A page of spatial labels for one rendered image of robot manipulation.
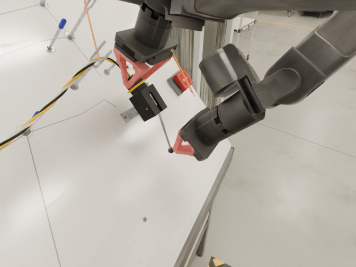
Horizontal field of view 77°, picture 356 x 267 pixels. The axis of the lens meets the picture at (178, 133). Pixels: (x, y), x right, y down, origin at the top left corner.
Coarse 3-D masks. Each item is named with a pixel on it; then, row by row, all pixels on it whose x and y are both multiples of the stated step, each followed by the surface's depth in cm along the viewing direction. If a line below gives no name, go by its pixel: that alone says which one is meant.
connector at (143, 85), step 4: (128, 80) 42; (140, 80) 44; (136, 84) 43; (140, 84) 44; (144, 84) 44; (128, 88) 44; (136, 88) 43; (140, 88) 43; (132, 92) 44; (136, 92) 43
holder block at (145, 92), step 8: (144, 88) 43; (152, 88) 44; (136, 96) 43; (144, 96) 42; (160, 96) 45; (136, 104) 44; (144, 104) 43; (152, 104) 43; (160, 104) 44; (144, 112) 44; (152, 112) 43; (160, 112) 44; (144, 120) 45
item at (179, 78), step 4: (180, 72) 61; (184, 72) 63; (176, 76) 60; (180, 76) 61; (188, 76) 63; (176, 80) 60; (180, 80) 60; (184, 80) 62; (188, 80) 63; (180, 84) 61; (184, 84) 61; (184, 88) 61
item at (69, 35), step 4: (88, 0) 37; (96, 0) 38; (92, 4) 39; (84, 8) 38; (88, 8) 39; (84, 12) 39; (80, 16) 41; (84, 16) 40; (80, 20) 41; (76, 24) 42; (76, 28) 43; (68, 32) 45; (72, 32) 44; (68, 36) 44; (72, 36) 45
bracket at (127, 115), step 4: (132, 108) 47; (124, 112) 49; (128, 112) 48; (132, 112) 48; (136, 112) 47; (124, 116) 48; (128, 116) 49; (132, 116) 48; (136, 116) 51; (124, 120) 48; (128, 120) 49
